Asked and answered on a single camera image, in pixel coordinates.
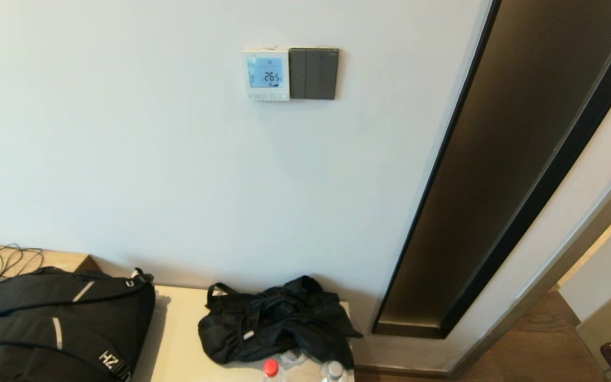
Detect white wall thermostat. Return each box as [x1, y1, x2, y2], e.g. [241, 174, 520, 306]
[241, 49, 291, 102]

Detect black cloth bag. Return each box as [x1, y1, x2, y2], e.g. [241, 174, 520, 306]
[198, 275, 363, 370]

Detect red cap water bottle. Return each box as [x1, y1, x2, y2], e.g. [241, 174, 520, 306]
[261, 359, 286, 382]

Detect grey cap clear water bottle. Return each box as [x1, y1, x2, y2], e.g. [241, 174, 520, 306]
[320, 361, 348, 382]

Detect light wooden desk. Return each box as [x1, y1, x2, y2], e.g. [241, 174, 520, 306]
[0, 241, 102, 298]

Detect black backpack grey stripes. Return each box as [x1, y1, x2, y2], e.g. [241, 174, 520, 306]
[0, 267, 156, 382]

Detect dark grey switch panel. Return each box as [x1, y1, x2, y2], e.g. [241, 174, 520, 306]
[289, 48, 339, 100]

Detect bronze glass panel black frame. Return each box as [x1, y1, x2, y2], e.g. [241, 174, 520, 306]
[372, 0, 611, 340]

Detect grey door frame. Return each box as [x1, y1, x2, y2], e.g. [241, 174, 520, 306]
[446, 135, 611, 375]

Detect thin black cable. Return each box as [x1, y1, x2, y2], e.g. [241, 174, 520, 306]
[0, 244, 45, 296]

